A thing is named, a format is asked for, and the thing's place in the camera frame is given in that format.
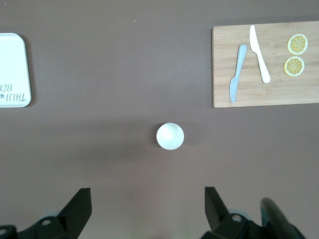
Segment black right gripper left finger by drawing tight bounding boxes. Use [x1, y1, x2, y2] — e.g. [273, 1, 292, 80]
[17, 188, 92, 239]

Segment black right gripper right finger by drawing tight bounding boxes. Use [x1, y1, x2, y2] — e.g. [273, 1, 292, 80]
[201, 186, 263, 239]

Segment white plastic cup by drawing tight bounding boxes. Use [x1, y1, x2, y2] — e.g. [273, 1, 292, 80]
[156, 121, 185, 150]

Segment wooden cutting board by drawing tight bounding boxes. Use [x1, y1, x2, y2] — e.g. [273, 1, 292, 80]
[212, 20, 319, 109]

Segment grey plastic knife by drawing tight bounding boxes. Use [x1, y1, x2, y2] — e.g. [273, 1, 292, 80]
[229, 44, 248, 104]

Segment white bear print tray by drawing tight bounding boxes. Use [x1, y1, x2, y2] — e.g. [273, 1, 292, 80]
[0, 32, 32, 108]

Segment white plastic knife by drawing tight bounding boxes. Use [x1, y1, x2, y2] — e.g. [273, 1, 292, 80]
[249, 24, 271, 84]

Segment yellow lemon slice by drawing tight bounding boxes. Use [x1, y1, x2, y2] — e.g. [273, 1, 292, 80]
[284, 56, 305, 78]
[287, 33, 309, 56]

